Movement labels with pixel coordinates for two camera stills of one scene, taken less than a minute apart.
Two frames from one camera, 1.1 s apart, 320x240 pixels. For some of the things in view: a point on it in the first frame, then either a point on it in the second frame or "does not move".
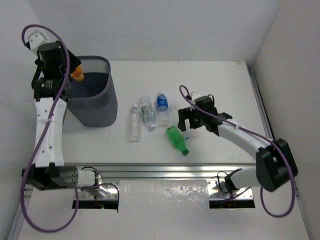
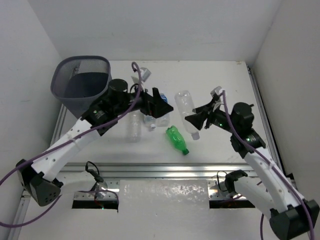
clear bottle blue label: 163,112 does not move
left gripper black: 72,61 to 150,104
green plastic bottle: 177,139 does not move
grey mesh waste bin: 93,101 does not move
